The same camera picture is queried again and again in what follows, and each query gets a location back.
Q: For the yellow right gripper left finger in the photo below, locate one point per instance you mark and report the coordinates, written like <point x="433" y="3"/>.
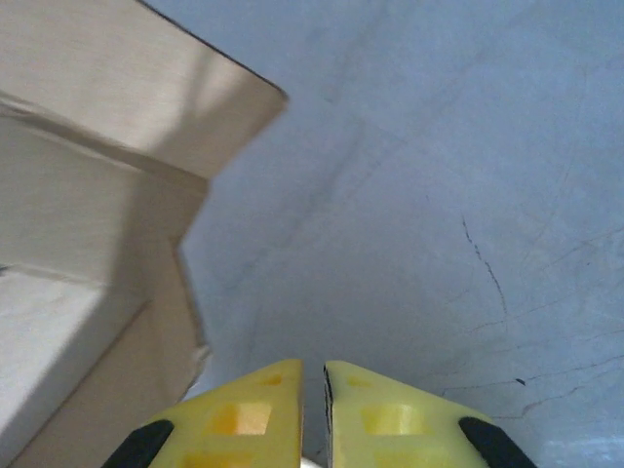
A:
<point x="234" y="429"/>

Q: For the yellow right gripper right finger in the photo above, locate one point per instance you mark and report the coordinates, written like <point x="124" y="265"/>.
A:
<point x="390" y="429"/>

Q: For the brown cardboard box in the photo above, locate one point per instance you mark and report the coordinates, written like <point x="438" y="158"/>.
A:
<point x="97" y="170"/>

